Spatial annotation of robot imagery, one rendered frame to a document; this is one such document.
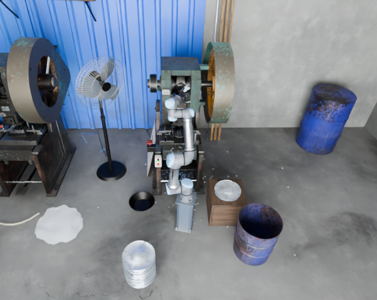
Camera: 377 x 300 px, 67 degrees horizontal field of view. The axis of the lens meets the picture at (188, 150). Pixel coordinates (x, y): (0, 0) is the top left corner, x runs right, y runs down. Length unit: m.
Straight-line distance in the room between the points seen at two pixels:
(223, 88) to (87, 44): 2.14
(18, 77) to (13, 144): 0.99
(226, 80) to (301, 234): 1.90
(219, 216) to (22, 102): 2.21
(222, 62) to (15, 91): 1.83
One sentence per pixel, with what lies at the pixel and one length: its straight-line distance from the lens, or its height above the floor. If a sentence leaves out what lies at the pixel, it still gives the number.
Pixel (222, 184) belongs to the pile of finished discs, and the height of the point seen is 0.38.
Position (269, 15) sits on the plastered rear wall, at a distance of 4.22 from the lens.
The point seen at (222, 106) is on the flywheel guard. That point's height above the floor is 1.29.
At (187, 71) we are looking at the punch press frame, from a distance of 2.92.
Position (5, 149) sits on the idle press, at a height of 0.64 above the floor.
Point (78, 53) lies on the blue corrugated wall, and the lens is 4.22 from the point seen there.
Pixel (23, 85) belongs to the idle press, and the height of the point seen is 1.48.
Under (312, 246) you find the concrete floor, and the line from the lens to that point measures 3.47.
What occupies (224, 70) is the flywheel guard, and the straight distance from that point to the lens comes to 2.70.
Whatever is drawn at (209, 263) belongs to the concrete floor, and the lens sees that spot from 3.06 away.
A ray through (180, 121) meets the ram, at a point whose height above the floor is 0.94.
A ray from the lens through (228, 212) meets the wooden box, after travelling 3.15.
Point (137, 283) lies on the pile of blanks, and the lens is 2.86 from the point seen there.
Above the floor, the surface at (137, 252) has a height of 0.32.
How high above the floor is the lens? 2.63
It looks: 38 degrees down
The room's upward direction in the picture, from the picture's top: 3 degrees clockwise
